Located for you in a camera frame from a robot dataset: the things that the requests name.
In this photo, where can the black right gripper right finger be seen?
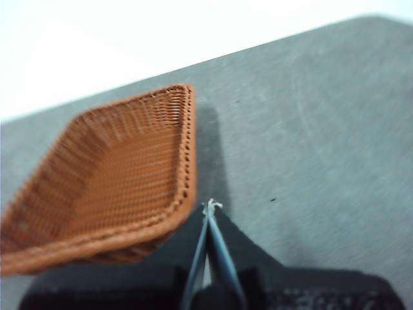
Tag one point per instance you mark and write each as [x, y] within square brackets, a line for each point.
[290, 287]

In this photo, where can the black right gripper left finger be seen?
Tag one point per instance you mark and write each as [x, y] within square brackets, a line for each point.
[135, 284]

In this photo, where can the brown woven wicker basket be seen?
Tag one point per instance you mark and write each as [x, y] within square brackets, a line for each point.
[113, 181]

